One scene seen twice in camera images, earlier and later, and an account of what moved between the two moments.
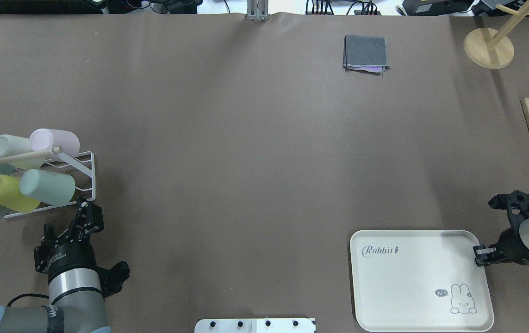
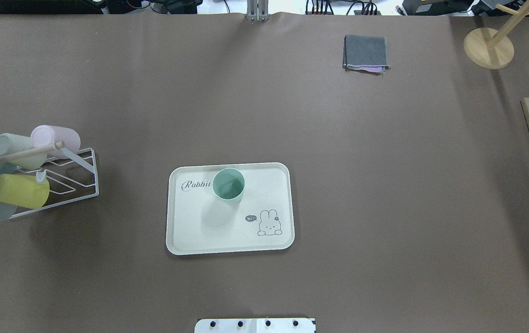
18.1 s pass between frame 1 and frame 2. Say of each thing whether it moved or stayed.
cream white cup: stayed
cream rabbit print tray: moved
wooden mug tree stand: stayed
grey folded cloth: stayed
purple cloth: stayed
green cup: moved
